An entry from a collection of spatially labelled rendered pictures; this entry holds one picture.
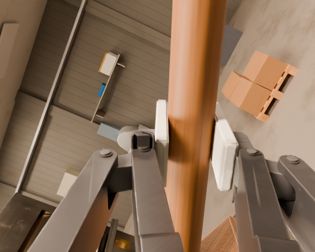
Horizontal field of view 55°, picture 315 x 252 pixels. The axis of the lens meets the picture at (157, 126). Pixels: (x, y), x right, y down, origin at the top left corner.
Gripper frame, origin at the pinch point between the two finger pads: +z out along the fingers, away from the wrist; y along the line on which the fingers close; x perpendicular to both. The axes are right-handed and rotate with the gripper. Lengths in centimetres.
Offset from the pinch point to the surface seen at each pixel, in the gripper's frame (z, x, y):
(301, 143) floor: 241, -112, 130
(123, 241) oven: 147, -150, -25
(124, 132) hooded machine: 689, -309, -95
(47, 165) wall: 740, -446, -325
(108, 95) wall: 758, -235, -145
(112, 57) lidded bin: 715, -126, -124
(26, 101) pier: 741, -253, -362
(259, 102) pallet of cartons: 327, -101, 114
